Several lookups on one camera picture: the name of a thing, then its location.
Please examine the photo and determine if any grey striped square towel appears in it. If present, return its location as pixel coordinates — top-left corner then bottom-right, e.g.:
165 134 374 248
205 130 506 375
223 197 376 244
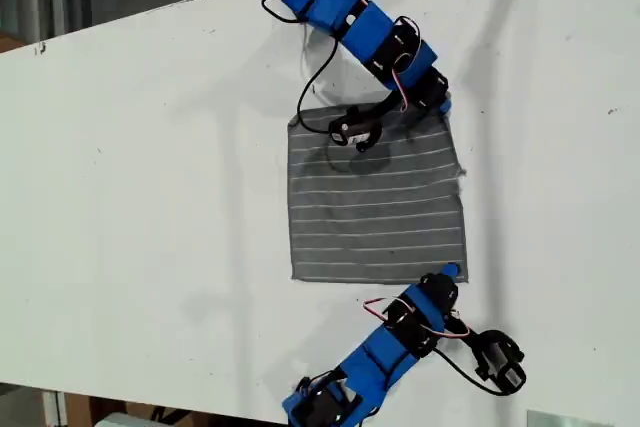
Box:
287 102 470 286

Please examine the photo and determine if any white container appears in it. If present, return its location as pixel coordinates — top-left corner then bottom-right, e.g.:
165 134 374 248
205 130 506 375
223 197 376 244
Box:
97 411 156 427

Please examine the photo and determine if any brown cardboard box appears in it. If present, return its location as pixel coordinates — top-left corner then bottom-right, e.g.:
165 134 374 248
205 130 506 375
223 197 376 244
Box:
64 393 151 427

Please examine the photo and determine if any white table leg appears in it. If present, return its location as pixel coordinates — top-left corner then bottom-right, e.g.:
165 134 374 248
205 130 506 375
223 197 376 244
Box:
42 389 69 427

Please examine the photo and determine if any black camera stalk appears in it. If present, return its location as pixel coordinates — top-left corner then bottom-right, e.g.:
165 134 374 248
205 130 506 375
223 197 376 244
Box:
449 324 489 351
367 90 404 121

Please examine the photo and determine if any arm red white wire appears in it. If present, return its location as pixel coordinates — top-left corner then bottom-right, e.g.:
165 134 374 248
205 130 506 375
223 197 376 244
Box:
363 296 472 344
392 16 424 113

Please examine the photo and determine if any black camera cable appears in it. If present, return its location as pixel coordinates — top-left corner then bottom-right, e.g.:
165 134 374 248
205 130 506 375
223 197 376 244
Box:
433 345 506 397
261 0 340 136

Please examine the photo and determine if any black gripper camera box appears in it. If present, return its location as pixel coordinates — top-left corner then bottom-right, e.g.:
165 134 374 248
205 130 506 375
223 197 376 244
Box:
327 105 385 154
476 329 528 394

